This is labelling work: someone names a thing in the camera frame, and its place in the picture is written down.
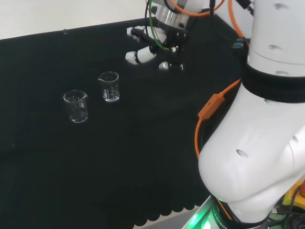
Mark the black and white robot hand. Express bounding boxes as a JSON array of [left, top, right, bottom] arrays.
[[125, 25, 189, 72]]

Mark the clear glass beaker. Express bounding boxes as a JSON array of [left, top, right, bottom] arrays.
[[97, 71, 121, 103], [63, 89, 89, 124]]

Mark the black scalloped-edge cloth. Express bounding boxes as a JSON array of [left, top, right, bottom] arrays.
[[0, 14, 248, 229]]

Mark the yellow stop button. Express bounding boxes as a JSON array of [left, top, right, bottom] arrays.
[[282, 180, 305, 208]]

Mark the green cable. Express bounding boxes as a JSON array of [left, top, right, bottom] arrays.
[[145, 0, 176, 53]]

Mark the orange cable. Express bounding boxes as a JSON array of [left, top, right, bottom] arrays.
[[166, 0, 246, 221]]

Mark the grey metal base plate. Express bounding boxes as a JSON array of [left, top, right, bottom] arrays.
[[181, 195, 216, 229]]

